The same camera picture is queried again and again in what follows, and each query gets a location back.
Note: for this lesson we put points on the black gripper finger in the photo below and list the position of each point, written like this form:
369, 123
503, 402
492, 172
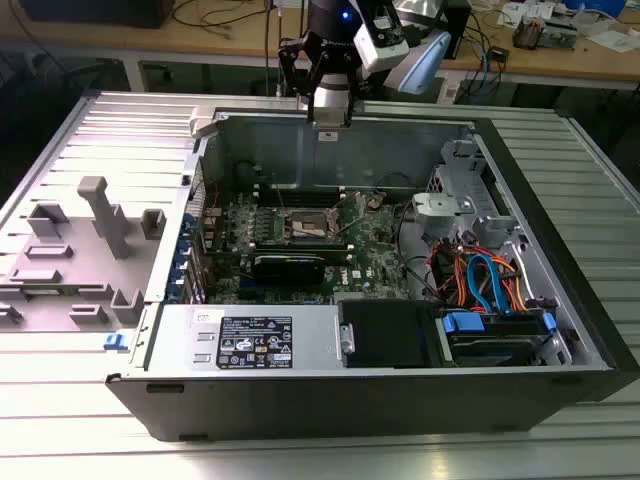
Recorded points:
295, 65
356, 82

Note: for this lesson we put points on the metal locking lever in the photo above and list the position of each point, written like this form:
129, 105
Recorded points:
350, 227
280, 192

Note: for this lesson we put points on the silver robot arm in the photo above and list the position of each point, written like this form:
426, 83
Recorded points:
422, 65

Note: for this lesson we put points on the CPU socket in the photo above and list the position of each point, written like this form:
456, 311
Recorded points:
307, 225

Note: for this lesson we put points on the blue slot latch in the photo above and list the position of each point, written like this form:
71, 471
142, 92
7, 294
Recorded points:
182, 247
178, 272
187, 222
175, 292

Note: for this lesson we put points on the black tower box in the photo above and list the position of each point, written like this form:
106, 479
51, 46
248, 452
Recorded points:
457, 30

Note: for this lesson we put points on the round coin battery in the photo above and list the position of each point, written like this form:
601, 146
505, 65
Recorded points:
374, 202

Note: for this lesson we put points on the silver drive cage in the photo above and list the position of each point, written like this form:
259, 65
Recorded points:
460, 165

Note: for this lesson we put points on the green motherboard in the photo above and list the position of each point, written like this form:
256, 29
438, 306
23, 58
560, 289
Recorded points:
370, 250

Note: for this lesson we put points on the copper heatsink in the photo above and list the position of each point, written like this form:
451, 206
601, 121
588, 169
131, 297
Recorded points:
530, 32

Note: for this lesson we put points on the black graphics card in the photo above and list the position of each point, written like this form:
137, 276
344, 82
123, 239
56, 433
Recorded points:
287, 270

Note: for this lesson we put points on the black computer box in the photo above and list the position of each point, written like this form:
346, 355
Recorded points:
100, 12

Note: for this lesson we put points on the wooden desk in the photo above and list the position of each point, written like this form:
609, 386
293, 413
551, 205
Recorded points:
575, 62

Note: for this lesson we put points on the white papers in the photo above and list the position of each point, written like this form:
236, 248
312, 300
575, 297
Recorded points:
615, 40

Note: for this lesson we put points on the grey parts rack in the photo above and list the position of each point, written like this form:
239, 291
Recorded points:
85, 260

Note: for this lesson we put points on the hard disk in blue carrier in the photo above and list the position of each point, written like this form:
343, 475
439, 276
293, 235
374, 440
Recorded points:
480, 345

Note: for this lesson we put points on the silver power supply unit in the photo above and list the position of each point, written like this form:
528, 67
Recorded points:
170, 340

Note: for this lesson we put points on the black PC case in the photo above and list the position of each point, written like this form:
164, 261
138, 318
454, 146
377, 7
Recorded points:
300, 405

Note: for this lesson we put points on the small blue clip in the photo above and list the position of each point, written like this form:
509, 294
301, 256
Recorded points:
114, 342

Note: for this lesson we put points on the green RAM stick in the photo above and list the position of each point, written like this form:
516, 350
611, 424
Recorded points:
45, 291

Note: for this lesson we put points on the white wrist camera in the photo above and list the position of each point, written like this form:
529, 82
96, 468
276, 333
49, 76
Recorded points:
382, 45

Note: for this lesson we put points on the silver metal bracket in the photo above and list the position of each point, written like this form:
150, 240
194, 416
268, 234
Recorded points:
440, 205

